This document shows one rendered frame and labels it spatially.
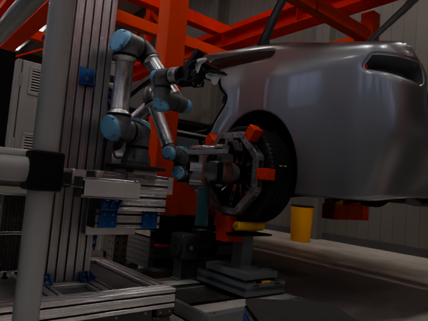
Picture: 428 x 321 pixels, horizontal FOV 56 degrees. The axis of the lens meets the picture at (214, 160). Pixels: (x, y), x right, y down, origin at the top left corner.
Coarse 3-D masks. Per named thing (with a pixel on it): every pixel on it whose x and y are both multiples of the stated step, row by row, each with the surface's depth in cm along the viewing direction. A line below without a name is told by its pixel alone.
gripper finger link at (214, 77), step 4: (208, 72) 170; (212, 72) 170; (216, 72) 170; (220, 72) 170; (224, 72) 170; (208, 76) 171; (212, 76) 171; (216, 76) 171; (212, 80) 171; (216, 80) 171; (216, 84) 171
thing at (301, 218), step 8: (296, 208) 649; (304, 208) 645; (312, 208) 651; (296, 216) 648; (304, 216) 644; (312, 216) 653; (296, 224) 647; (304, 224) 644; (296, 232) 647; (304, 232) 644; (296, 240) 646; (304, 240) 644
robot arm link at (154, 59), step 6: (150, 48) 202; (144, 54) 201; (150, 54) 201; (156, 54) 202; (138, 60) 203; (144, 60) 201; (150, 60) 200; (156, 60) 200; (144, 66) 204; (150, 66) 199; (156, 66) 198; (162, 66) 199; (150, 72) 200; (174, 90) 190; (180, 96) 188; (180, 102) 185; (186, 102) 189; (180, 108) 187; (186, 108) 189
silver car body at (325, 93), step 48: (240, 48) 337; (288, 48) 275; (336, 48) 241; (384, 48) 219; (240, 96) 299; (288, 96) 263; (336, 96) 235; (384, 96) 215; (192, 144) 552; (336, 144) 231; (384, 144) 213; (336, 192) 228; (384, 192) 215
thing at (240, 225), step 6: (234, 222) 257; (240, 222) 256; (246, 222) 261; (252, 222) 264; (258, 222) 267; (234, 228) 257; (240, 228) 255; (246, 228) 259; (252, 228) 262; (258, 228) 266; (264, 228) 269
